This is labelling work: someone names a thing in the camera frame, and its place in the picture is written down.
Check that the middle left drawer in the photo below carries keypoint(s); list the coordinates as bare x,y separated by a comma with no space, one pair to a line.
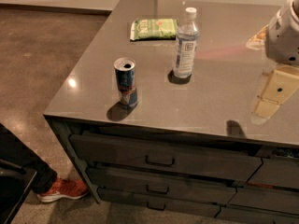
160,185

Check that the red sneaker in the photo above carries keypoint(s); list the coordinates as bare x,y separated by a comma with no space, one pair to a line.
64,188

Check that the top left drawer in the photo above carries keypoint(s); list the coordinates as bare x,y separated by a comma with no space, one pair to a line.
165,157

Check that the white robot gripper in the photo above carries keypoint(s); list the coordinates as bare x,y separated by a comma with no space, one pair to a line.
282,41

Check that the grey drawer cabinet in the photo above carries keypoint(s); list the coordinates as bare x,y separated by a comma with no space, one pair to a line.
269,196

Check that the bottom left drawer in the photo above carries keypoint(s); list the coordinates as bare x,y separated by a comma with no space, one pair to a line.
159,203

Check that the green jalapeno chip bag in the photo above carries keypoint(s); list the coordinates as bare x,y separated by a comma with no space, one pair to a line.
153,29

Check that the blue silver energy drink can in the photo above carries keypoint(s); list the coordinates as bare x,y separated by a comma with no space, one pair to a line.
125,77

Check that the black trouser leg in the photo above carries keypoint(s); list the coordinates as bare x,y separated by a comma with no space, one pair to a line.
14,150

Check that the clear plastic water bottle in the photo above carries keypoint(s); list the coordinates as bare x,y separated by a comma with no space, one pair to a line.
186,44

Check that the drawer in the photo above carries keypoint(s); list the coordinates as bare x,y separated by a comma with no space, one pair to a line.
165,157
159,203
160,185

